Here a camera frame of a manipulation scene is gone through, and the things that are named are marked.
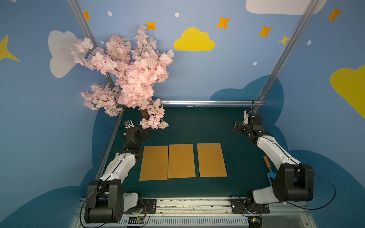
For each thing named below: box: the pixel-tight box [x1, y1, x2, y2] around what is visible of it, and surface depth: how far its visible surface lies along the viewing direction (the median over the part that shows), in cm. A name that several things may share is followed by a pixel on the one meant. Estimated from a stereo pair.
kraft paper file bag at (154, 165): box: [139, 145, 169, 181], surface depth 93 cm
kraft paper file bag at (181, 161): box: [168, 143, 196, 179], surface depth 93 cm
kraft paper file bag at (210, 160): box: [196, 142, 228, 178], surface depth 93 cm
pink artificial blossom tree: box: [71, 24, 175, 129], surface depth 73 cm
